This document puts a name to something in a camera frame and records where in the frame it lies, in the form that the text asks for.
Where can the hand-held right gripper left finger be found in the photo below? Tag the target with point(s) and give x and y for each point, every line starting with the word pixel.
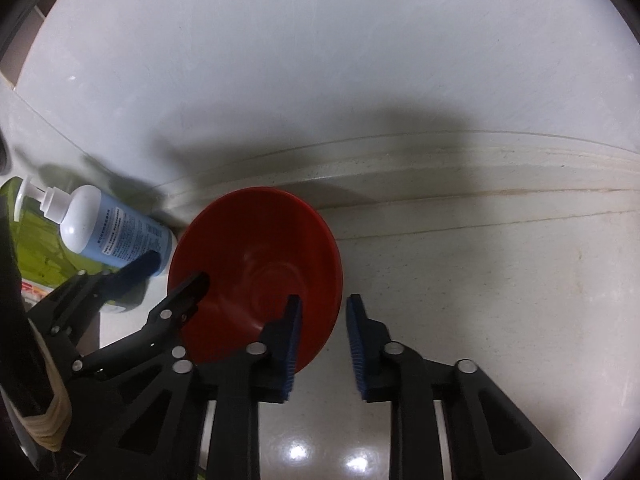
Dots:
pixel 294 350

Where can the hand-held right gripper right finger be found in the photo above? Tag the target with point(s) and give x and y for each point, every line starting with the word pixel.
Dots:
pixel 356 345

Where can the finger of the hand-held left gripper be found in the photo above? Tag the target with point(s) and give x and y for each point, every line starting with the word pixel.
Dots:
pixel 135 270
pixel 185 297

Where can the red and black bowl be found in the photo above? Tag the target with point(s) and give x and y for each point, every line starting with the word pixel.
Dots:
pixel 260 265

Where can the white blue pump bottle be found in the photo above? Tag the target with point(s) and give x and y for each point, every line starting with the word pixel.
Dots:
pixel 100 227

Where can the green dish soap bottle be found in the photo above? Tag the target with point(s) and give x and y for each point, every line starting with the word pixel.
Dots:
pixel 35 245

